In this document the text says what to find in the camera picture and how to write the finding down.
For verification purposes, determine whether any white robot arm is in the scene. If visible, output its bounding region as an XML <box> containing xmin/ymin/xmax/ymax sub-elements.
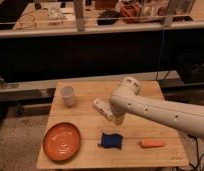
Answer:
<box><xmin>109</xmin><ymin>77</ymin><xmax>204</xmax><ymax>139</ymax></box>

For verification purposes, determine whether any white bottle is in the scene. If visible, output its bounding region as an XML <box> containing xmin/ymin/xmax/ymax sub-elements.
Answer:
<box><xmin>92</xmin><ymin>98</ymin><xmax>113</xmax><ymax>121</ymax></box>

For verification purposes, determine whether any blue cloth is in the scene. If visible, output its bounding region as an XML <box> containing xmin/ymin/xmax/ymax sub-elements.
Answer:
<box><xmin>98</xmin><ymin>133</ymin><xmax>123</xmax><ymax>149</ymax></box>

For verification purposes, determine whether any orange carrot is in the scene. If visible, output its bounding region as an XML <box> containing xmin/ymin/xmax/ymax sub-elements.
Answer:
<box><xmin>139</xmin><ymin>140</ymin><xmax>165</xmax><ymax>148</ymax></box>

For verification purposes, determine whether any white plastic cup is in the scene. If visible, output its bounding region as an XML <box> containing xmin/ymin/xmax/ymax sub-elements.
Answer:
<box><xmin>60</xmin><ymin>86</ymin><xmax>76</xmax><ymax>107</ymax></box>

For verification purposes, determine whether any orange plate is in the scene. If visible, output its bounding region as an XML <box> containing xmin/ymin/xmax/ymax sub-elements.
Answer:
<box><xmin>43</xmin><ymin>122</ymin><xmax>81</xmax><ymax>162</ymax></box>

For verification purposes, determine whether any black bag on bench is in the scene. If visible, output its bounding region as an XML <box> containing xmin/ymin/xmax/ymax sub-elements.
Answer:
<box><xmin>97</xmin><ymin>10</ymin><xmax>119</xmax><ymax>25</ymax></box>

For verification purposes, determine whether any wooden background workbench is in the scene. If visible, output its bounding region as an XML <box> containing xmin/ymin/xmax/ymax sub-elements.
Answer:
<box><xmin>0</xmin><ymin>0</ymin><xmax>204</xmax><ymax>38</ymax></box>

